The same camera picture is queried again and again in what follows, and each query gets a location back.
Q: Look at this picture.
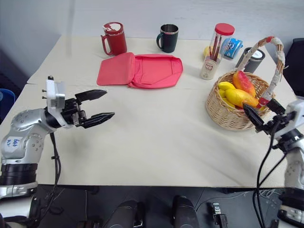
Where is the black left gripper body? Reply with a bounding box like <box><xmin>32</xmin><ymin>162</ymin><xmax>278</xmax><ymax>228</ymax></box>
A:
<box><xmin>60</xmin><ymin>97</ymin><xmax>87</xmax><ymax>128</ymax></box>

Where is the grey cylindrical cup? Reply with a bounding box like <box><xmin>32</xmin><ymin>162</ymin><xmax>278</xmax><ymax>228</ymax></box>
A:
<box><xmin>235</xmin><ymin>47</ymin><xmax>266</xmax><ymax>74</ymax></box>

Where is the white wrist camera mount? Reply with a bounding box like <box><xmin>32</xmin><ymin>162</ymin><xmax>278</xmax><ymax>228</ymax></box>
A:
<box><xmin>41</xmin><ymin>76</ymin><xmax>67</xmax><ymax>130</ymax></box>
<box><xmin>284</xmin><ymin>99</ymin><xmax>304</xmax><ymax>130</ymax></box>

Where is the blue printed snack packet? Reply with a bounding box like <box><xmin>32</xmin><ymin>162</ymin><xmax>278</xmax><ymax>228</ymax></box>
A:
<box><xmin>219</xmin><ymin>37</ymin><xmax>244</xmax><ymax>60</ymax></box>

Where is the red orange mango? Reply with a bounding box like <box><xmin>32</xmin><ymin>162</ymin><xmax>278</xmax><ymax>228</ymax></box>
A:
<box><xmin>232</xmin><ymin>70</ymin><xmax>257</xmax><ymax>97</ymax></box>

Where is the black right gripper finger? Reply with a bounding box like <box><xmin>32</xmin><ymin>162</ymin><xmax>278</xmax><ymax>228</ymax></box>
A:
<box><xmin>266</xmin><ymin>98</ymin><xmax>286</xmax><ymax>115</ymax></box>
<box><xmin>242</xmin><ymin>102</ymin><xmax>265</xmax><ymax>130</ymax></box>

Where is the red lidded plastic mug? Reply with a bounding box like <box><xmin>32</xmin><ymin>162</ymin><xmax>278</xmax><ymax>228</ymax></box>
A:
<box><xmin>100</xmin><ymin>21</ymin><xmax>128</xmax><ymax>57</ymax></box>

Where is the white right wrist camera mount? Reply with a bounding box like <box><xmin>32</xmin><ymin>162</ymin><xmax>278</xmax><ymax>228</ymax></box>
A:
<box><xmin>284</xmin><ymin>99</ymin><xmax>304</xmax><ymax>130</ymax></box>

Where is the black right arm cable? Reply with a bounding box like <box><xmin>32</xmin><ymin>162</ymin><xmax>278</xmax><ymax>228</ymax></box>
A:
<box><xmin>252</xmin><ymin>120</ymin><xmax>289</xmax><ymax>228</ymax></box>

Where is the dark green steel-lined mug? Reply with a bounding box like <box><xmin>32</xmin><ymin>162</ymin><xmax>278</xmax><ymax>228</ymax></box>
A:
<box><xmin>156</xmin><ymin>23</ymin><xmax>180</xmax><ymax>54</ymax></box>

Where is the yellow orange mango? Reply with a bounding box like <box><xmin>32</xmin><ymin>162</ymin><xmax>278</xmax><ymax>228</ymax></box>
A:
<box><xmin>225</xmin><ymin>88</ymin><xmax>260</xmax><ymax>109</ymax></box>

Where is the yellow banana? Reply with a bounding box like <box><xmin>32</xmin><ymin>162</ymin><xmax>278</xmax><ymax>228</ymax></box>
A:
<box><xmin>218</xmin><ymin>89</ymin><xmax>236</xmax><ymax>110</ymax></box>

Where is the red fabric pouch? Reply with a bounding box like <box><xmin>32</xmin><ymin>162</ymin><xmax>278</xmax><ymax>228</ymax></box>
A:
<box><xmin>96</xmin><ymin>52</ymin><xmax>184</xmax><ymax>90</ymax></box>

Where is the dark rounded shape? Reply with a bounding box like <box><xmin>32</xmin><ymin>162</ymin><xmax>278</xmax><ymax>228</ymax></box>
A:
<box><xmin>171</xmin><ymin>195</ymin><xmax>200</xmax><ymax>228</ymax></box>
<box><xmin>104</xmin><ymin>200</ymin><xmax>143</xmax><ymax>228</ymax></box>

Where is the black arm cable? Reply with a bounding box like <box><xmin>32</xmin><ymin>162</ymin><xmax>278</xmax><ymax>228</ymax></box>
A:
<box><xmin>45</xmin><ymin>132</ymin><xmax>63</xmax><ymax>214</ymax></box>
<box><xmin>252</xmin><ymin>120</ymin><xmax>289</xmax><ymax>228</ymax></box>

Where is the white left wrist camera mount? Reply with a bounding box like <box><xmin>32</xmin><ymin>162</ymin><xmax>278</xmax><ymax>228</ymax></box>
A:
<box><xmin>41</xmin><ymin>76</ymin><xmax>67</xmax><ymax>130</ymax></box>

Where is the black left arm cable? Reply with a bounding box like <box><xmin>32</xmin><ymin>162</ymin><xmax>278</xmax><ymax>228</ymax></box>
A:
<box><xmin>45</xmin><ymin>132</ymin><xmax>63</xmax><ymax>214</ymax></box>

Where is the clear red-lidded pencil jar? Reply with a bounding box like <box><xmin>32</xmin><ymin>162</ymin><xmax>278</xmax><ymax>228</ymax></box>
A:
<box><xmin>199</xmin><ymin>22</ymin><xmax>236</xmax><ymax>80</ymax></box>

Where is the yellow lemon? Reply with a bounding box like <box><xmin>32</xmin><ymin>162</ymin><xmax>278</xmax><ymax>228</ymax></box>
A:
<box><xmin>218</xmin><ymin>81</ymin><xmax>236</xmax><ymax>91</ymax></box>

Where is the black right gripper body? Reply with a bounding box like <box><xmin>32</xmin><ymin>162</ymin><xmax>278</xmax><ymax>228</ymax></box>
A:
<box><xmin>255</xmin><ymin>112</ymin><xmax>300</xmax><ymax>141</ymax></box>

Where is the blue round object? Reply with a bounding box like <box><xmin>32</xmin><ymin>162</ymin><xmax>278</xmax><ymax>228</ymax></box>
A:
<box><xmin>0</xmin><ymin>88</ymin><xmax>16</xmax><ymax>121</ymax></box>

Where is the black chair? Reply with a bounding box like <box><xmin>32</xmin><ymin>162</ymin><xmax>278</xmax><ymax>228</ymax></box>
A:
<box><xmin>283</xmin><ymin>38</ymin><xmax>304</xmax><ymax>97</ymax></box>

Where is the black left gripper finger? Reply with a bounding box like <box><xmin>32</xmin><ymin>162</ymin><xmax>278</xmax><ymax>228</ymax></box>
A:
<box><xmin>82</xmin><ymin>111</ymin><xmax>116</xmax><ymax>129</ymax></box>
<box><xmin>75</xmin><ymin>89</ymin><xmax>108</xmax><ymax>102</ymax></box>

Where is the wicker basket with handle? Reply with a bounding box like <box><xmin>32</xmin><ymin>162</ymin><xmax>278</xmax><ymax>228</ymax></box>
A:
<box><xmin>205</xmin><ymin>36</ymin><xmax>286</xmax><ymax>131</ymax></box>

